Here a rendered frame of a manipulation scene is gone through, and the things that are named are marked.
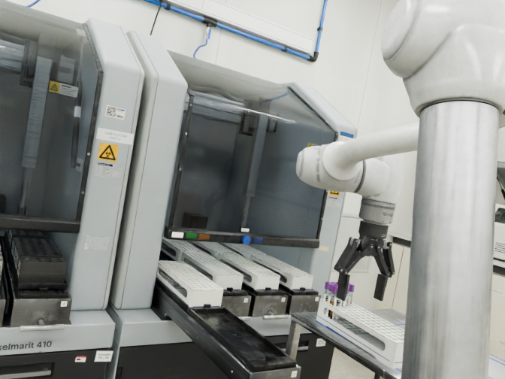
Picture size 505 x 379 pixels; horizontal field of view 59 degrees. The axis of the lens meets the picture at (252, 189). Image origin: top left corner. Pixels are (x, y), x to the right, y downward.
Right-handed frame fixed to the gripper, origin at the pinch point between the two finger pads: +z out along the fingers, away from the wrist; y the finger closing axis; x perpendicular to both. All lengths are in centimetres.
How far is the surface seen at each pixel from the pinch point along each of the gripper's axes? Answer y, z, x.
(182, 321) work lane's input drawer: -41.4, 15.3, 21.3
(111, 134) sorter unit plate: -64, -31, 40
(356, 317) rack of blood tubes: -3.2, 5.0, -3.3
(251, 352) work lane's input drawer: -33.7, 12.7, -3.5
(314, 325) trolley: -8.6, 11.0, 6.2
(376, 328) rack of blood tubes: -3.3, 4.8, -10.6
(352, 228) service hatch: 142, 4, 164
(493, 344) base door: 192, 54, 73
